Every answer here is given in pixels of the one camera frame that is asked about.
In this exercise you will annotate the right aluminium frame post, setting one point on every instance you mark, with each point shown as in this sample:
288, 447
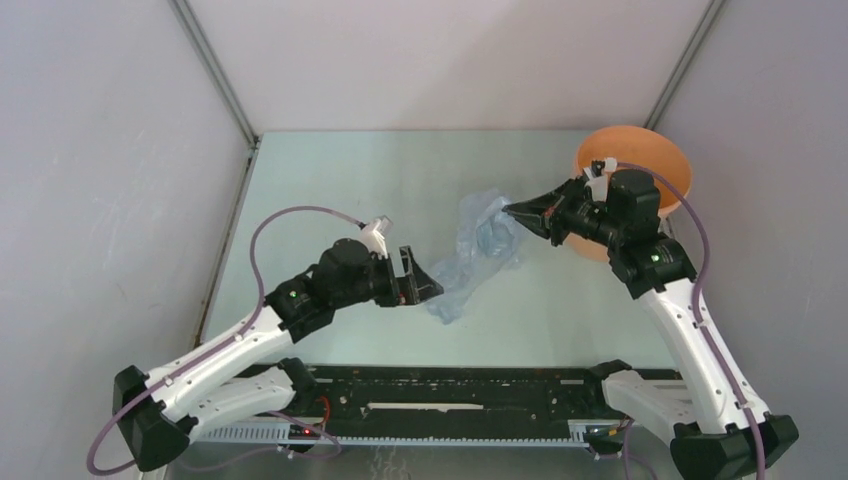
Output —
696, 41

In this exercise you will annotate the blue plastic trash bag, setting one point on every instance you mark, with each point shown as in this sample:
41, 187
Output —
488, 240

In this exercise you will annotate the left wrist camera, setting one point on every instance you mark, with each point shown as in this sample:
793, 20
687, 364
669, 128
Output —
373, 236

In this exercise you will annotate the orange trash bin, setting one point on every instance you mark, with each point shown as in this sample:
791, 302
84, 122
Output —
641, 147

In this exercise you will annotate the right circuit board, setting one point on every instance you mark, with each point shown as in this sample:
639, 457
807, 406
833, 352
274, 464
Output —
604, 433

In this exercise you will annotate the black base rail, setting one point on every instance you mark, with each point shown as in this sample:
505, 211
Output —
453, 402

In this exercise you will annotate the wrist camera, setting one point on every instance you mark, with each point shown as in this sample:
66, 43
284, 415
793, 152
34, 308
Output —
373, 236
597, 175

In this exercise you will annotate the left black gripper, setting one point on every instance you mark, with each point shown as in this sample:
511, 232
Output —
424, 287

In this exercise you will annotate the left circuit board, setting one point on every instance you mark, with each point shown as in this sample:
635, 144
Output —
300, 433

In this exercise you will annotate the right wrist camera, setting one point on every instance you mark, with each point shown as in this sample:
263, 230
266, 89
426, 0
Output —
597, 175

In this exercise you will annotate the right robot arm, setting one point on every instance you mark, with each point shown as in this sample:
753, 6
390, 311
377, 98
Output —
726, 430

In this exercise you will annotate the left aluminium frame post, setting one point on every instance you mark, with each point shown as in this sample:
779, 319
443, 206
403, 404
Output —
205, 52

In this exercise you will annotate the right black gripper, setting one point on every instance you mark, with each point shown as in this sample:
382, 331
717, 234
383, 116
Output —
559, 199

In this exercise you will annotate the white slotted cable duct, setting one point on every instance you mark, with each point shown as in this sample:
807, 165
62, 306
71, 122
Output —
276, 433

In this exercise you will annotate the aluminium frame post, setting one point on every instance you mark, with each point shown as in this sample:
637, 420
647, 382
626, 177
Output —
205, 52
696, 41

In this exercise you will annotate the circuit board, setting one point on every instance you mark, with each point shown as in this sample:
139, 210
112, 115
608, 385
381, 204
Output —
604, 433
300, 433

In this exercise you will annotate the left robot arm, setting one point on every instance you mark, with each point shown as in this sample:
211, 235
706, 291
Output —
160, 413

